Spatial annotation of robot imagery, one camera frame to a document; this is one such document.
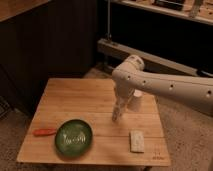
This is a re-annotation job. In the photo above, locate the white paper cup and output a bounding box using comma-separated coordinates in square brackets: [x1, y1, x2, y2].
[128, 90, 142, 112]

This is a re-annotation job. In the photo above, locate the green round plate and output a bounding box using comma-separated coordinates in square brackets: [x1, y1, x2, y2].
[54, 119, 93, 158]

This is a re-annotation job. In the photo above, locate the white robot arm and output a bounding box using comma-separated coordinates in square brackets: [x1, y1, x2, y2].
[112, 55, 213, 116]

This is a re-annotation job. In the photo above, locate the wooden table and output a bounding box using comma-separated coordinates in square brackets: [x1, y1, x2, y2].
[17, 78, 171, 166]

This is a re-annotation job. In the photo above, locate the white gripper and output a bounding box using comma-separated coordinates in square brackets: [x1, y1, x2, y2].
[114, 87, 134, 112]

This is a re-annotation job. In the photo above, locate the wooden shelf with items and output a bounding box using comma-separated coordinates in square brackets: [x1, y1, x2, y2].
[112, 0, 213, 26]

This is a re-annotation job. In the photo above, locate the beige rectangular sponge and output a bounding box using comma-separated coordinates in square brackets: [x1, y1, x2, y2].
[130, 130, 145, 153]

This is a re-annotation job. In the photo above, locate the vertical metal pole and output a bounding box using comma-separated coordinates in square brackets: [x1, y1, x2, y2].
[107, 0, 111, 41]

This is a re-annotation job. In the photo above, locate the clear labelled plastic bottle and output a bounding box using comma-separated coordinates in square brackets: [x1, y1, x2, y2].
[112, 100, 126, 121]

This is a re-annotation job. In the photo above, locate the grey metal rail beam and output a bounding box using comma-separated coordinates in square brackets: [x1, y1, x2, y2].
[97, 38, 213, 78]

